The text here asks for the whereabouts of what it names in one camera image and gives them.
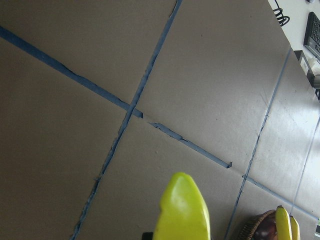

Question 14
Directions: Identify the yellow banana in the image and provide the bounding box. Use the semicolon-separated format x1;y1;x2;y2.
275;205;293;240
289;215;301;240
152;172;211;240

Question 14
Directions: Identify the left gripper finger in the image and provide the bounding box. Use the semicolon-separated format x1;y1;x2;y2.
141;232;153;240

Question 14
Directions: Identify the dark red apple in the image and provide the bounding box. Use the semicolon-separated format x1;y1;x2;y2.
252;215;277;240

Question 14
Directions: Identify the brown wicker basket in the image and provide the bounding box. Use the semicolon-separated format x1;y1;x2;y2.
236;209;276;240

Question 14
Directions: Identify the black keyboard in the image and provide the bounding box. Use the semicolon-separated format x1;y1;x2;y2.
303;11;320;59

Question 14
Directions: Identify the black label box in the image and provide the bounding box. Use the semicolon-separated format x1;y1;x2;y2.
294;50;320;90

